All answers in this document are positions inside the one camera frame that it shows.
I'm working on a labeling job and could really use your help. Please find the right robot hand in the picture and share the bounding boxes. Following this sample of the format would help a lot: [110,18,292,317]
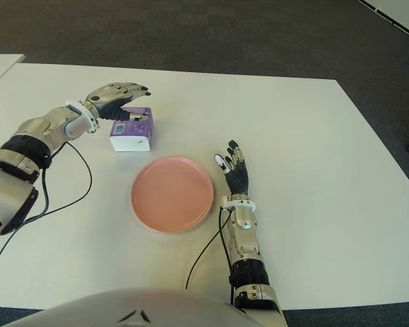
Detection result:
[213,139,250,197]

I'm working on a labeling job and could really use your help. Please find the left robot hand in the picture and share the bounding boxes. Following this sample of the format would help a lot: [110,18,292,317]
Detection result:
[84,81,153,123]

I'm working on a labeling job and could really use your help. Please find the purple tissue pack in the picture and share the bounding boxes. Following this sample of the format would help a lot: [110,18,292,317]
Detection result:
[108,106,154,153]

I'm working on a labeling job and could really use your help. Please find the pink plate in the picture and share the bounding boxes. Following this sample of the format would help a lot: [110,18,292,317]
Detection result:
[131,155,215,234]

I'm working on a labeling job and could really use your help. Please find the white neighbouring table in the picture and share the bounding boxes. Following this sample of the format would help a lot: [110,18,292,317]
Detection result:
[0,53,27,91]

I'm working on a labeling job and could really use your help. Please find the silver robot torso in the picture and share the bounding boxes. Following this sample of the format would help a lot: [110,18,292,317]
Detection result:
[6,288,256,327]

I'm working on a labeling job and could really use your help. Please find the white baseboard panel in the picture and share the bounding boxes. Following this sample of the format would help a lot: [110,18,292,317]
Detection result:
[357,0,409,40]

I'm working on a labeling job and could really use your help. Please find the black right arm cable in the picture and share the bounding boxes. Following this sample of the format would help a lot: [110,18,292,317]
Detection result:
[185,206,234,306]

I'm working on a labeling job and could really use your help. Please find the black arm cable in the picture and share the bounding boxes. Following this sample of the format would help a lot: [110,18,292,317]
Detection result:
[185,206,234,306]
[0,141,92,283]

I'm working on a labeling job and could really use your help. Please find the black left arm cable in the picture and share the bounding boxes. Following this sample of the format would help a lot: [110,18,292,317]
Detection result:
[0,141,92,283]

